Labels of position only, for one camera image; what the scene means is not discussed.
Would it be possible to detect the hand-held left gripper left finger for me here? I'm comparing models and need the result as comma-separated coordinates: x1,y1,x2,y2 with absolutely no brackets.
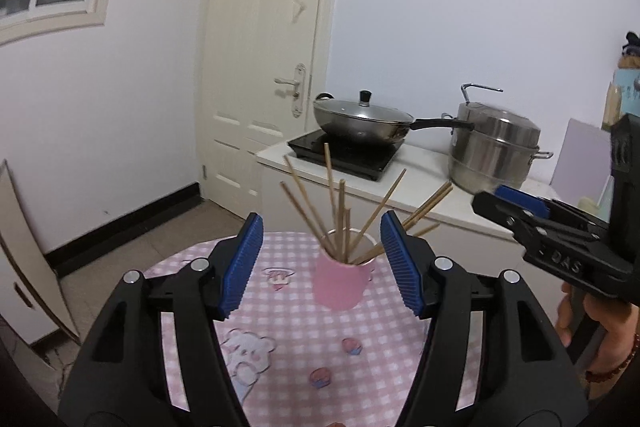
57,213,264,427

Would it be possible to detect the stainless steel steamer pot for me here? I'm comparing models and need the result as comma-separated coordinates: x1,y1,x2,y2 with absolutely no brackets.
441,83,555,195

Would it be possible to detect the bunch of wooden chopsticks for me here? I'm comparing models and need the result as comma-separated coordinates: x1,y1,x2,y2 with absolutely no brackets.
280,142,455,265

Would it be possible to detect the person's right hand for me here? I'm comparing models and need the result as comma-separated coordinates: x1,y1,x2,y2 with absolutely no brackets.
556,282,640,375

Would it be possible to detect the pink checkered tablecloth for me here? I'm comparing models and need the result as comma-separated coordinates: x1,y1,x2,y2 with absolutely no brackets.
142,231,486,427

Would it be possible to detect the cream panel door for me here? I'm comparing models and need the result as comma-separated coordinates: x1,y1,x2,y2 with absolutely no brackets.
197,0,346,228

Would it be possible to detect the person's right forearm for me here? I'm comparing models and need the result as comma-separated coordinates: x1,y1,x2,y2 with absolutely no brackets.
587,352,638,408

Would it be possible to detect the pale plastic board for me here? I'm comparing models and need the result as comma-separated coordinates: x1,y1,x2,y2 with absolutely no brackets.
550,118,615,210

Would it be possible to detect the white kitchen cabinet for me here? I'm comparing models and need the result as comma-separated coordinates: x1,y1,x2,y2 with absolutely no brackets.
256,141,613,338

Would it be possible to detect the glass lid with black knob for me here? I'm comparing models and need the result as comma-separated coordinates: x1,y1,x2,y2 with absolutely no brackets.
314,90,416,124

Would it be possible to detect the pink cup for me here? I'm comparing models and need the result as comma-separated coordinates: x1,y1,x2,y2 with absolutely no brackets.
312,228,377,310

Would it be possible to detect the metal door handle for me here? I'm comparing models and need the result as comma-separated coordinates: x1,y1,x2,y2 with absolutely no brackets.
274,63,308,118

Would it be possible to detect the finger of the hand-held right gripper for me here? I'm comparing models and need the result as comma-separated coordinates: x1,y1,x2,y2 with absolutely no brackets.
472,191,601,253
495,185,608,235

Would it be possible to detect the red bead bracelet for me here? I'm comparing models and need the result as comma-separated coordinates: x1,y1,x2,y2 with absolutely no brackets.
585,332,640,384

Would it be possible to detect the white leaning board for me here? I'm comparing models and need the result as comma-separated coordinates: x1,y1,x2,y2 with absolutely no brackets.
0,159,81,348

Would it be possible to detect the pale blue package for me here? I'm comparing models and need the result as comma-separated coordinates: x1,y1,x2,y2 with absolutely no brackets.
602,69,640,130

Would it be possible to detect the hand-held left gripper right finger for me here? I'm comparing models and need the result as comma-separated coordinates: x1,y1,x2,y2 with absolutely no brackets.
380,211,588,427

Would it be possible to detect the black induction cooker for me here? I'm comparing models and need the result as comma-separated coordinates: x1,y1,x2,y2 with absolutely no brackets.
286,129,407,182

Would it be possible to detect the steel wok with black handle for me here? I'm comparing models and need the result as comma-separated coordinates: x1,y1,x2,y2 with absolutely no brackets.
312,93,475,145

